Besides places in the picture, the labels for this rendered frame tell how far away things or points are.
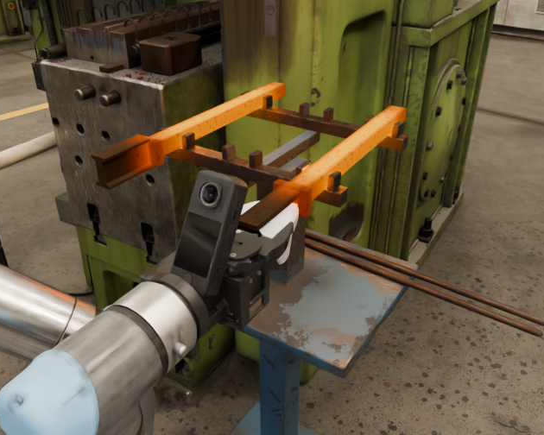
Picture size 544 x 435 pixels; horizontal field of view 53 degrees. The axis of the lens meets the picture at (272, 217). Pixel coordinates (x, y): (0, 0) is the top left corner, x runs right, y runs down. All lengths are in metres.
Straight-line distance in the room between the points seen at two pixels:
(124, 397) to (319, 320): 0.48
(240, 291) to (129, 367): 0.14
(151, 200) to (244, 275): 0.81
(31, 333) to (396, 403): 1.27
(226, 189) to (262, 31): 0.77
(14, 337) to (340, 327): 0.48
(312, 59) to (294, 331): 0.60
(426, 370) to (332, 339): 0.98
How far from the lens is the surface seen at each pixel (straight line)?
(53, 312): 0.57
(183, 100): 1.23
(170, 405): 1.66
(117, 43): 1.31
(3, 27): 6.28
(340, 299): 0.91
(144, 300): 0.47
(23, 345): 0.57
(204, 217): 0.50
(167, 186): 1.26
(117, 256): 1.53
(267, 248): 0.54
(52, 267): 2.30
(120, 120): 1.28
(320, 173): 0.68
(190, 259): 0.51
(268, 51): 1.23
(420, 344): 1.87
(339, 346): 0.82
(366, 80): 1.55
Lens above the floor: 1.25
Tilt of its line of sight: 31 degrees down
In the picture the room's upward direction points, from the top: straight up
